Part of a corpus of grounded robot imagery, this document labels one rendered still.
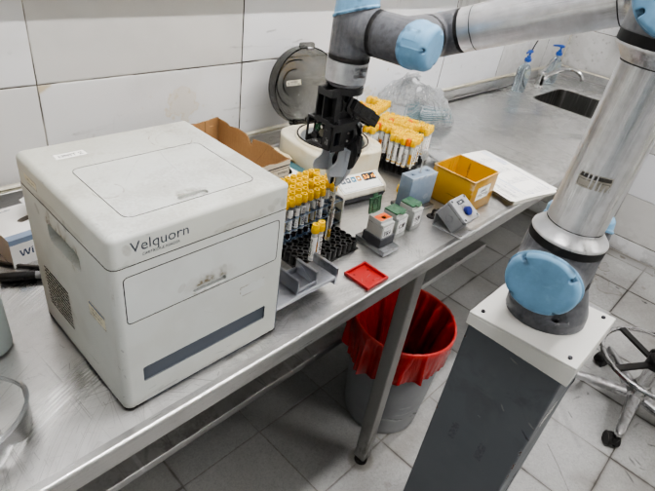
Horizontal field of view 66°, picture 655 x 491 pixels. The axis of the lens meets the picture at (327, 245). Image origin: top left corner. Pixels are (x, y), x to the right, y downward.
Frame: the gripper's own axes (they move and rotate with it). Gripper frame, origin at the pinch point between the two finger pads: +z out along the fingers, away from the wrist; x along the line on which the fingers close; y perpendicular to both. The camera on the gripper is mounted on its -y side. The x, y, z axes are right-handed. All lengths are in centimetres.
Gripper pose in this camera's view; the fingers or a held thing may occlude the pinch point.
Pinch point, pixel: (336, 177)
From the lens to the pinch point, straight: 106.5
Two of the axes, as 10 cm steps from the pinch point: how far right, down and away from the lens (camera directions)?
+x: 7.1, 4.7, -5.2
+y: -6.9, 3.2, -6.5
